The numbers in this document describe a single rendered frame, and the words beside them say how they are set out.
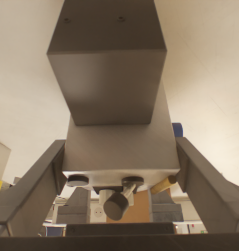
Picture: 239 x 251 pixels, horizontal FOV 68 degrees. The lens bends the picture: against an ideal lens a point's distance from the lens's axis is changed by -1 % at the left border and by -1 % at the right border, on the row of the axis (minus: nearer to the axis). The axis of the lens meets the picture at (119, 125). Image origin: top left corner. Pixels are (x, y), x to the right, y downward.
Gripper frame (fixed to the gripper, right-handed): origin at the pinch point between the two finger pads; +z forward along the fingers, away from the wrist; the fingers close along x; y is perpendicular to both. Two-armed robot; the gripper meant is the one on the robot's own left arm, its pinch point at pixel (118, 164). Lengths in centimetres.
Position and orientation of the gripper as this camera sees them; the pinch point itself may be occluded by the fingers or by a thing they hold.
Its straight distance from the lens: 28.5
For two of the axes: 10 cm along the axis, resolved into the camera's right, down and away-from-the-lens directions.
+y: 0.2, 5.4, 8.4
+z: -0.2, -8.4, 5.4
